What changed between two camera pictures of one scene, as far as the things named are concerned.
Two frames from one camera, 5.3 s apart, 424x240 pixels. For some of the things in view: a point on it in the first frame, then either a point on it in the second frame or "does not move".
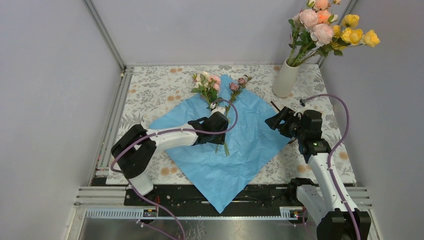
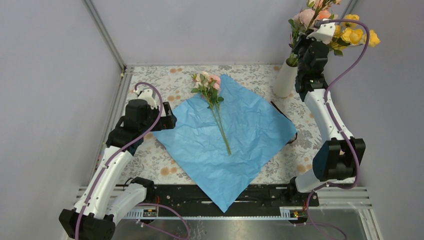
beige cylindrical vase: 285,81 does not move
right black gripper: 286,115 -> 304,39
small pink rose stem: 209,85 does not move
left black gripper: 219,140 -> 166,122
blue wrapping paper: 220,173 does not move
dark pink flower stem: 235,88 -> 318,8
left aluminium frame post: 101,26 does not move
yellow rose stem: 347,35 does not move
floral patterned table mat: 151,93 does not move
